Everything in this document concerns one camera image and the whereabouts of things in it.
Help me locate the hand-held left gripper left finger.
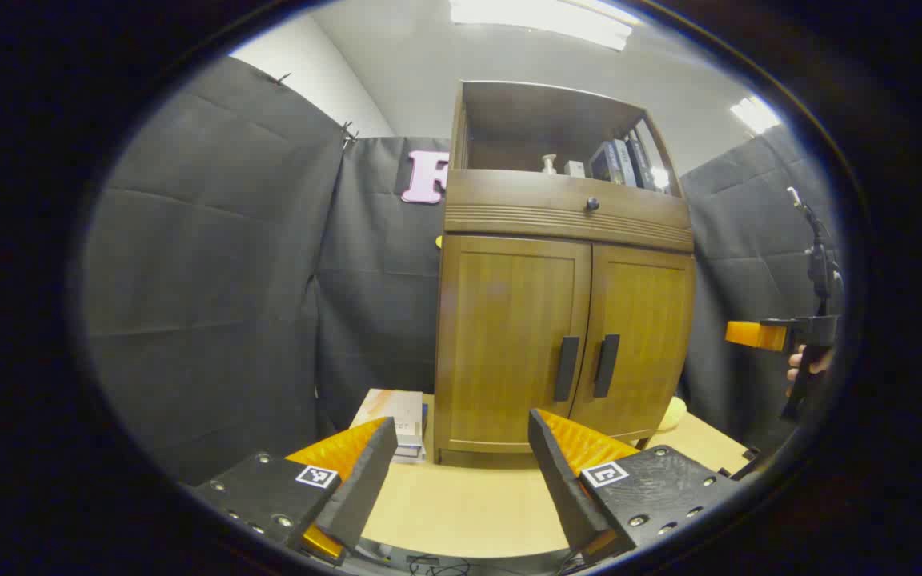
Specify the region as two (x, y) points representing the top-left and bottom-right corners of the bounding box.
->
(189, 416), (399, 565)

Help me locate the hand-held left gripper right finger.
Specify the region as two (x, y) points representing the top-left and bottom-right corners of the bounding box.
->
(528, 408), (750, 565)

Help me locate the wooden shoe cabinet door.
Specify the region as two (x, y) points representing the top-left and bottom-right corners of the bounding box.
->
(569, 244), (696, 441)
(437, 234), (592, 454)

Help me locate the black door handle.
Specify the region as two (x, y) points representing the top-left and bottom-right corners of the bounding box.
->
(553, 336), (580, 402)
(594, 334), (620, 398)

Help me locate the wooden double-door shoe cabinet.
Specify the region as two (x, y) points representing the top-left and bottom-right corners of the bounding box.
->
(433, 78), (698, 469)

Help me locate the stack of white books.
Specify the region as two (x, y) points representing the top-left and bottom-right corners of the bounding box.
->
(349, 389), (430, 463)

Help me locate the pale yellow round object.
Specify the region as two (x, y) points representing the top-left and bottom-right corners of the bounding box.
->
(657, 396), (687, 433)

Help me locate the grey spine book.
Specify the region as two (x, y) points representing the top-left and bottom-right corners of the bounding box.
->
(613, 138), (639, 189)

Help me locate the small ceiling light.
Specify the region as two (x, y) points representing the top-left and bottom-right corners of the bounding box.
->
(732, 96), (782, 135)

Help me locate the dark blue book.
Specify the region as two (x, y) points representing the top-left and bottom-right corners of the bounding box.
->
(589, 140), (630, 186)

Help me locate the black backdrop cloth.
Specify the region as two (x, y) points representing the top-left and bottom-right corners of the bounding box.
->
(81, 56), (842, 481)

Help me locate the ceiling light panel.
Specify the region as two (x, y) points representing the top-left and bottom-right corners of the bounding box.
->
(449, 0), (634, 50)

